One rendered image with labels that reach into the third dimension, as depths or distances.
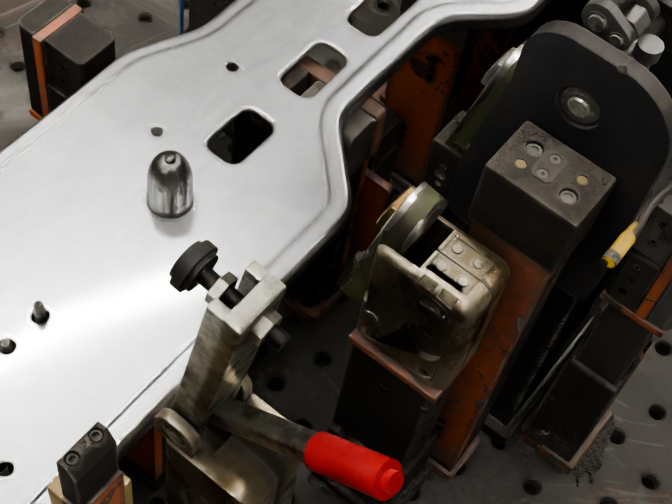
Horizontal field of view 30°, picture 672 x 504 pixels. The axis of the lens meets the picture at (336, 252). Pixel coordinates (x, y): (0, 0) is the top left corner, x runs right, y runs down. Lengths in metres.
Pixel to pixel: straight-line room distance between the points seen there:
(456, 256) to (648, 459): 0.45
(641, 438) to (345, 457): 0.59
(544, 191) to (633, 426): 0.46
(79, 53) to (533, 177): 0.38
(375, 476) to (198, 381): 0.11
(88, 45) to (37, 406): 0.31
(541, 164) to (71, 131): 0.34
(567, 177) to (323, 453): 0.25
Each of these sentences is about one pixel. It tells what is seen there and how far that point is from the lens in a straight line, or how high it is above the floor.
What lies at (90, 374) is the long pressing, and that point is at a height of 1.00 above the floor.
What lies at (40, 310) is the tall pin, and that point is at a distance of 0.82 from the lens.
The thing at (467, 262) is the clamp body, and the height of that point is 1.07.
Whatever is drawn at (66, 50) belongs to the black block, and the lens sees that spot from 0.98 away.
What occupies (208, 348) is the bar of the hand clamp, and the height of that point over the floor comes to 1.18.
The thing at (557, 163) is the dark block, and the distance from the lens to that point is 0.79.
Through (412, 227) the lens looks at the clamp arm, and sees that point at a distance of 0.76.
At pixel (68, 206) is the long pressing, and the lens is 0.88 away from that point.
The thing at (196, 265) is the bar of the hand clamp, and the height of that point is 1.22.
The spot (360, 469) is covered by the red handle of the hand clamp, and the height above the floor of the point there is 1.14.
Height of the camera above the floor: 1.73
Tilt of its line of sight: 57 degrees down
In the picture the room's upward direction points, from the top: 12 degrees clockwise
